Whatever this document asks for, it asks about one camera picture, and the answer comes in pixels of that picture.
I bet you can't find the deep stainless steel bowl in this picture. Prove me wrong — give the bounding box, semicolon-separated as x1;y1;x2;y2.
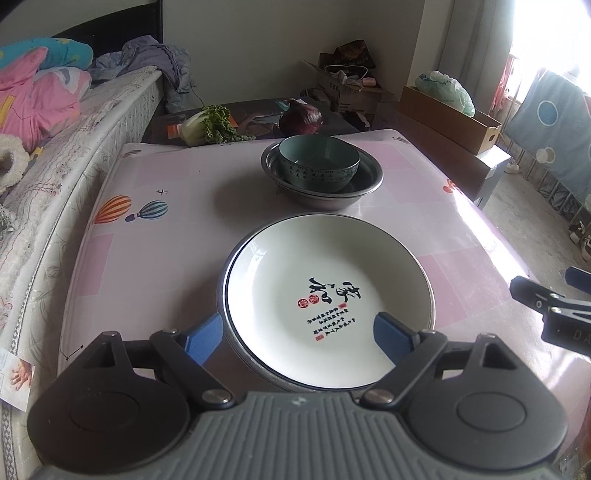
260;143;384;211

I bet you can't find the purple red cabbage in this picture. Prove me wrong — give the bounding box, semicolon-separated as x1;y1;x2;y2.
279;100;324;137

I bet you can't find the large flat brown carton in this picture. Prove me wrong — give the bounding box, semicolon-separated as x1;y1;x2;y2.
373;102;510;210

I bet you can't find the open cardboard box with clutter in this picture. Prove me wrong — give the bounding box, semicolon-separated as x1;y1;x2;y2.
307;40;394;117

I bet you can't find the teal ceramic bowl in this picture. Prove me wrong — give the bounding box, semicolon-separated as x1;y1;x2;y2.
277;134;361;193

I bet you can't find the large shallow steel plate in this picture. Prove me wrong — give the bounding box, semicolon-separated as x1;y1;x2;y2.
216;239;297;393

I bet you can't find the grey-purple clothes pile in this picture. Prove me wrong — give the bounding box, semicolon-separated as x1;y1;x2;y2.
88;35;192;113

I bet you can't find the green leafy cabbage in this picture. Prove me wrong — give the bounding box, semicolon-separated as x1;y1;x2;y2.
178;105;254;147

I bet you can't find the blue circle-print blanket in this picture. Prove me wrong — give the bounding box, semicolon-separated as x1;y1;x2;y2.
505;71;590;208

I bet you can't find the long brown cardboard box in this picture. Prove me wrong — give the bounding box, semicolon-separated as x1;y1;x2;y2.
399;86;501;155

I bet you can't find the pink balloon-print tablecloth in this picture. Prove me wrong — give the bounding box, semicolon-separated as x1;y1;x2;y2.
59;130;590;408

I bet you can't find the black headboard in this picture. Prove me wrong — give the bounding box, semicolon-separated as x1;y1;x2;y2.
54;1;163;57

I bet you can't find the pale green plastic bag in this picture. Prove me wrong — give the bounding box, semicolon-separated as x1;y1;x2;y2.
415;70;476;117

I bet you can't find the dark printed appliance box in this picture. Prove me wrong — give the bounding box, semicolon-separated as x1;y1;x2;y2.
141;96;359;147

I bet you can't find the grey curtain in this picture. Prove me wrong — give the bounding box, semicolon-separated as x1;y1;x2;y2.
439;0;515;112

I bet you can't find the white ceramic plate with calligraphy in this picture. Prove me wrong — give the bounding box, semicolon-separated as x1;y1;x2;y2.
218;213;436;390

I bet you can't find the white mattress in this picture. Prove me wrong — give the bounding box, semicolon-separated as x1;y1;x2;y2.
0;65;165;478

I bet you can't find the pink and blue quilt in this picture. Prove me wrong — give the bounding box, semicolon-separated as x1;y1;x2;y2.
1;37;93;152

